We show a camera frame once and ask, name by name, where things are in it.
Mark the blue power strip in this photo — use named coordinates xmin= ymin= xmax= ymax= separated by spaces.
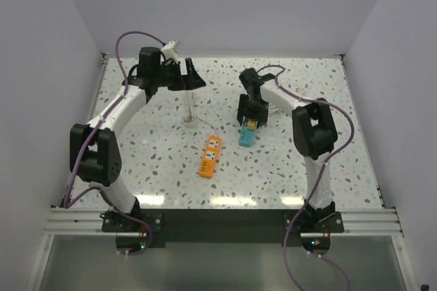
xmin=238 ymin=118 xmax=256 ymax=148

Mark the purple cable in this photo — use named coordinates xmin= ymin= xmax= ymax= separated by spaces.
xmin=63 ymin=30 xmax=168 ymax=256
xmin=255 ymin=64 xmax=356 ymax=291

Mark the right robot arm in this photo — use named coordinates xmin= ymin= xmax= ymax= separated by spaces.
xmin=237 ymin=68 xmax=338 ymax=232

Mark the aluminium rail frame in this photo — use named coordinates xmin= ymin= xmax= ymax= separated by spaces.
xmin=42 ymin=52 xmax=405 ymax=237

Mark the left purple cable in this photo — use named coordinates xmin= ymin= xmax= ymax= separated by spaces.
xmin=63 ymin=30 xmax=168 ymax=256

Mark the orange strip white cord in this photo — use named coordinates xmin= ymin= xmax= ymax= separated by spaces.
xmin=181 ymin=90 xmax=223 ymax=135

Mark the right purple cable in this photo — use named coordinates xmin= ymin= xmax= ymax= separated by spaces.
xmin=255 ymin=64 xmax=356 ymax=291

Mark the orange power strip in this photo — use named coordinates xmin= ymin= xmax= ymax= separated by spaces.
xmin=199 ymin=135 xmax=222 ymax=178

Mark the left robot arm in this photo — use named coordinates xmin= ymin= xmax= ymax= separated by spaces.
xmin=64 ymin=44 xmax=206 ymax=231

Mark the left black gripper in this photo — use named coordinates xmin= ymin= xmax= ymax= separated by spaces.
xmin=154 ymin=57 xmax=206 ymax=91

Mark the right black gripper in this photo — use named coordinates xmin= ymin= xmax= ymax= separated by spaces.
xmin=237 ymin=94 xmax=269 ymax=128

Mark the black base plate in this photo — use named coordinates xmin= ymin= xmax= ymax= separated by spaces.
xmin=100 ymin=209 xmax=345 ymax=252

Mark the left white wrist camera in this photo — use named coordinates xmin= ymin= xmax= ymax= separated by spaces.
xmin=161 ymin=40 xmax=180 ymax=62

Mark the yellow plug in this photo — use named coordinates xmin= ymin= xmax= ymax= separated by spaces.
xmin=246 ymin=120 xmax=257 ymax=130

